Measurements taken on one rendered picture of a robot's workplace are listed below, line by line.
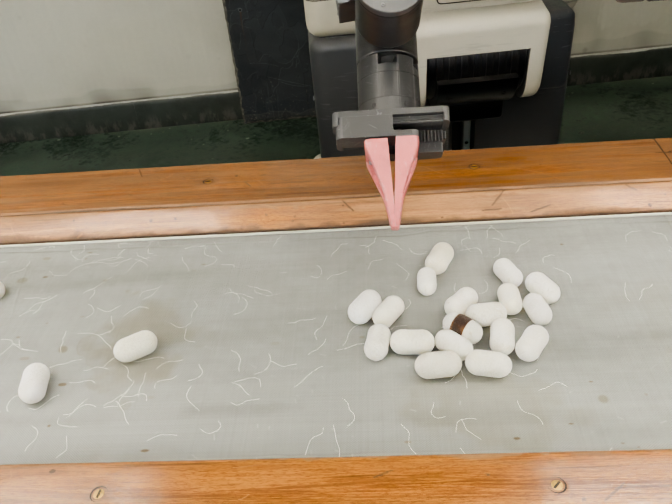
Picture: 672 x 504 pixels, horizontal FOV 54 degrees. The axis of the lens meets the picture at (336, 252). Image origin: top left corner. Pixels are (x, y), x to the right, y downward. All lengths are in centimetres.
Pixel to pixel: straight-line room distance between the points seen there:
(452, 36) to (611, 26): 179
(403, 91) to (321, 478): 33
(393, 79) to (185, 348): 30
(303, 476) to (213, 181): 41
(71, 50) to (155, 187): 197
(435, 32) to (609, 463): 75
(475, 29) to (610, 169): 40
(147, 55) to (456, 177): 205
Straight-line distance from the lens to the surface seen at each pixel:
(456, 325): 57
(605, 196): 75
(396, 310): 59
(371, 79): 61
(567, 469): 48
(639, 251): 70
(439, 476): 47
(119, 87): 275
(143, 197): 78
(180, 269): 70
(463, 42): 110
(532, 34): 112
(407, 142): 58
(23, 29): 277
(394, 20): 57
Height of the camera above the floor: 115
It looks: 37 degrees down
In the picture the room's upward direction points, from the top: 6 degrees counter-clockwise
